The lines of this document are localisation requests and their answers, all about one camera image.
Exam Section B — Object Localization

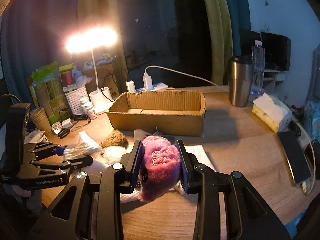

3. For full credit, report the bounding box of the white cloth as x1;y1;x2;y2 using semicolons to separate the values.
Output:
63;131;103;161

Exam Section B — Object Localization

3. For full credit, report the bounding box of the pink plush toy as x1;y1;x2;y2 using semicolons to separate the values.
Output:
139;135;181;202

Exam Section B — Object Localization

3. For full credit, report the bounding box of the brown sponge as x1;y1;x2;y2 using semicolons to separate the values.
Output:
99;129;127;148

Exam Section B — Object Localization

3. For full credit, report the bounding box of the paper cup stack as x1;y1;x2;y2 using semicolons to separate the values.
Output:
30;107;52;135

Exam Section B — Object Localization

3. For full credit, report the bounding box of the white pill bottle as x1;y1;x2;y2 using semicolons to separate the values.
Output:
85;102;97;120

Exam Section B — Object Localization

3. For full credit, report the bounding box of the white plastic basket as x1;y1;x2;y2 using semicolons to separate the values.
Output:
65;86;89;115

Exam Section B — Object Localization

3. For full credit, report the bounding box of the cardboard box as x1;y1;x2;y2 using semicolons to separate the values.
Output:
107;89;206;137

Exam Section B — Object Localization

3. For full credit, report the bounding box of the white desk lamp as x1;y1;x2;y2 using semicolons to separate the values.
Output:
66;26;117;115

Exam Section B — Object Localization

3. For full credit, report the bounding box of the green snack bag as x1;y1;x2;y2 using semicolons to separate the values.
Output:
31;61;68;125

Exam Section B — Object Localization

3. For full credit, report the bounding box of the red thread spool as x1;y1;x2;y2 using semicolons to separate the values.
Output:
60;70;74;87

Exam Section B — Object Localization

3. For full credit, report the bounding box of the small white charger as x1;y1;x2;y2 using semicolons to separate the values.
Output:
126;80;136;94

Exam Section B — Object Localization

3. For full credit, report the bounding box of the white power strip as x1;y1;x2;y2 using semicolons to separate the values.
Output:
136;82;168;93

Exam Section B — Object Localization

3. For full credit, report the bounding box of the yellow tissue pack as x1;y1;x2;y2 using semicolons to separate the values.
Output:
252;93;292;133

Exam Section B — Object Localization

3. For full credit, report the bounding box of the black smartphone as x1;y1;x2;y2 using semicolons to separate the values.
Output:
277;130;311;185

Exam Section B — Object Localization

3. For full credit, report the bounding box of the steel travel mug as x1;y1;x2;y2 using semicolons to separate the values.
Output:
229;55;254;107

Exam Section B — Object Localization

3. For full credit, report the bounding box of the clear water bottle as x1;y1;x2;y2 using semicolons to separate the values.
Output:
251;40;265;96

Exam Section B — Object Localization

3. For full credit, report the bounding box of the black speaker monitor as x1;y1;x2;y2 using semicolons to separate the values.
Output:
261;32;291;72

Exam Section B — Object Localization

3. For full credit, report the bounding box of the white charger with cable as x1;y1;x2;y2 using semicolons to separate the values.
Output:
144;65;228;92

